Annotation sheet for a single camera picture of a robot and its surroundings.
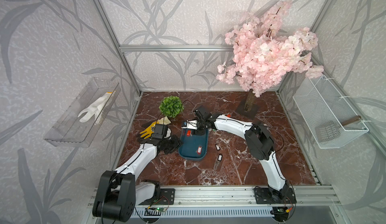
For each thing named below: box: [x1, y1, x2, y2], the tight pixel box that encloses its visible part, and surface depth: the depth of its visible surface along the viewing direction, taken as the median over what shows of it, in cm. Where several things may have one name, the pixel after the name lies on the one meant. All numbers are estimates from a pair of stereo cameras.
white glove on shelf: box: [77, 91, 114, 126], surface depth 68 cm
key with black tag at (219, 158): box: [215, 153, 223, 171], surface depth 88 cm
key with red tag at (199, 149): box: [197, 144, 203, 155], surface depth 91 cm
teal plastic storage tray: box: [177, 128, 209, 161], surface depth 91 cm
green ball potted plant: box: [158, 95, 185, 119], surface depth 97 cm
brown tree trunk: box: [244, 88, 255, 112], surface depth 102 cm
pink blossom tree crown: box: [216, 0, 325, 97], surface depth 68 cm
